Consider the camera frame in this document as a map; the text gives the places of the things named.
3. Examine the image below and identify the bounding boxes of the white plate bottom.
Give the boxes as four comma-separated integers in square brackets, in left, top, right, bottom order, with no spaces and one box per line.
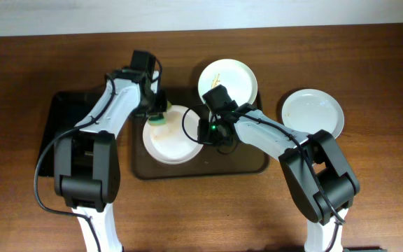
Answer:
[142,105,203,165]

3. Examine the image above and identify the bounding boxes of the pale blue-white plate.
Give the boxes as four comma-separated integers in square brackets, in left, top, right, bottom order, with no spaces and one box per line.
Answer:
[281,89,345,139]

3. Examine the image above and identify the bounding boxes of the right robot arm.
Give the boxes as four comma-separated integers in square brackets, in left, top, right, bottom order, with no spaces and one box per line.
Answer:
[198,85,360,251]

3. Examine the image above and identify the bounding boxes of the black rectangular tray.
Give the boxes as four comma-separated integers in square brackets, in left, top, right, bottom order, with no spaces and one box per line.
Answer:
[38,91,104,179]

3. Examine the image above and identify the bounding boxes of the brown serving tray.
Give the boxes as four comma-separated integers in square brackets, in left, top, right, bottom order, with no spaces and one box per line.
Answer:
[130,85,270,181]

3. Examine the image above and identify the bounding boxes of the green yellow sponge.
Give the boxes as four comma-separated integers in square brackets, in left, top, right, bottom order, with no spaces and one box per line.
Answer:
[147,101,172,126]

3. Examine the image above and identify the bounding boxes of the white plate top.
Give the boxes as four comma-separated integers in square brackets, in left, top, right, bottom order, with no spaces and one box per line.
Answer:
[197,59,258,105]

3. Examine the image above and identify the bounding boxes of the white plate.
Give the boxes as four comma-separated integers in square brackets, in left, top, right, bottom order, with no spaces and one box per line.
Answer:
[197,59,258,105]
[142,105,203,165]

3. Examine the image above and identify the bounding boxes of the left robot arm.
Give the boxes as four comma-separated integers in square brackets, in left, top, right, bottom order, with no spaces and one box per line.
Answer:
[53,50,170,251]

